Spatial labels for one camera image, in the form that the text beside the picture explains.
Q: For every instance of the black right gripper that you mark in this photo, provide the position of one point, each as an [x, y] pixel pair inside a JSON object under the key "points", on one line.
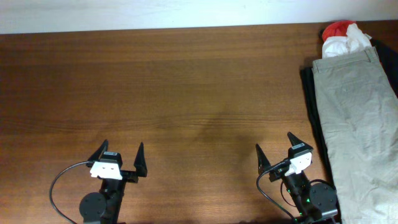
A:
{"points": [[263, 162]]}

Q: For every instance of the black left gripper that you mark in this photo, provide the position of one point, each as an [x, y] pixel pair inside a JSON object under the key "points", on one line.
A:
{"points": [[140, 167]]}

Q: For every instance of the khaki shorts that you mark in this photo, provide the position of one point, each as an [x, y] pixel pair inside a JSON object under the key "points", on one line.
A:
{"points": [[360, 130]]}

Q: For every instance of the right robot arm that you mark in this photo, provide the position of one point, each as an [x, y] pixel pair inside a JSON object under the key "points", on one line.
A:
{"points": [[315, 200]]}

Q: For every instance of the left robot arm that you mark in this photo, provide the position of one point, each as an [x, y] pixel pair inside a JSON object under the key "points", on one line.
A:
{"points": [[103, 206]]}

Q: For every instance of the white garment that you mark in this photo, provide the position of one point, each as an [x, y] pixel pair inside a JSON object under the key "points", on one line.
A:
{"points": [[354, 41]]}

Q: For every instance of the red garment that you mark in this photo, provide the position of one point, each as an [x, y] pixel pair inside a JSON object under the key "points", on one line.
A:
{"points": [[336, 29]]}

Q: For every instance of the black garment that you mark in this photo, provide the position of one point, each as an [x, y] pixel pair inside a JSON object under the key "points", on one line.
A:
{"points": [[314, 102]]}

